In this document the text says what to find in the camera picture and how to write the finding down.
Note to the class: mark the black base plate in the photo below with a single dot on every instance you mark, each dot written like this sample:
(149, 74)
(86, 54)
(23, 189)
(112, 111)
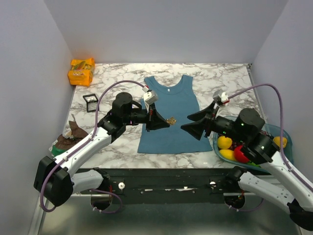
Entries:
(147, 186)

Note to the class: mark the black brooch box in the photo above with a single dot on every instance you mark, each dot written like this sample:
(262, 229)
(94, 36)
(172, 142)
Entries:
(91, 102)

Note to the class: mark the orange snack packet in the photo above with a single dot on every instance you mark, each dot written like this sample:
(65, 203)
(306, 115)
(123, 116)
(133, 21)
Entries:
(81, 72)

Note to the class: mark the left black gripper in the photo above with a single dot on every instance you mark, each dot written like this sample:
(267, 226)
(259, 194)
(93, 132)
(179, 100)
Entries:
(154, 121)

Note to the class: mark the yellow lemon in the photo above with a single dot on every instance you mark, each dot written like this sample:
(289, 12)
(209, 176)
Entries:
(228, 154)
(224, 142)

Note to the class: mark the red apple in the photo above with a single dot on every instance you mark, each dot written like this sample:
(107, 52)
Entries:
(239, 155)

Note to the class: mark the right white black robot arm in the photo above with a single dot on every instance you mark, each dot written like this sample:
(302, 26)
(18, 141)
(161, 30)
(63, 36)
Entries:
(296, 196)

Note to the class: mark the gold red brooch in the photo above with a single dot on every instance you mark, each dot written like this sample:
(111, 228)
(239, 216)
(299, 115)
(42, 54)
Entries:
(171, 121)

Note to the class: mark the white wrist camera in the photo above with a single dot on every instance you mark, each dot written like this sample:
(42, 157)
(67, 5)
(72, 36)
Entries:
(149, 97)
(221, 98)

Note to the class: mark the yellow lemon upper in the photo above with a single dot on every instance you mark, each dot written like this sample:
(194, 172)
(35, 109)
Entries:
(224, 142)

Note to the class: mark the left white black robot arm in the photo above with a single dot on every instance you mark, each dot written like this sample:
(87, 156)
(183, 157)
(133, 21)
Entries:
(85, 147)

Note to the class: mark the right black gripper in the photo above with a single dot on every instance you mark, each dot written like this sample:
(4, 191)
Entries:
(195, 129)

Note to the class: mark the blue tank top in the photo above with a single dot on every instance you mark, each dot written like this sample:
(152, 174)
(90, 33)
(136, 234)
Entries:
(174, 105)

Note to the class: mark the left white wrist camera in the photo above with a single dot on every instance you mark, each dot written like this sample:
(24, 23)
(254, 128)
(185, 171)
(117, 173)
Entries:
(149, 97)

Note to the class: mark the yellow lemon lower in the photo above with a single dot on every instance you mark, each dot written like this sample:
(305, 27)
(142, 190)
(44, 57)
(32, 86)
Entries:
(228, 154)

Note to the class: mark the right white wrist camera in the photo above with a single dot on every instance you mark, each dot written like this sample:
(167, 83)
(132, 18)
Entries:
(221, 98)

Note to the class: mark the brown green snack bag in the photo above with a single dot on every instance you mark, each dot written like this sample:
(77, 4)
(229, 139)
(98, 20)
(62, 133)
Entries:
(66, 141)

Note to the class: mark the green toy with black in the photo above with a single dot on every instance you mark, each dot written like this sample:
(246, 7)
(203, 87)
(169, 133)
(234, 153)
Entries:
(252, 164)

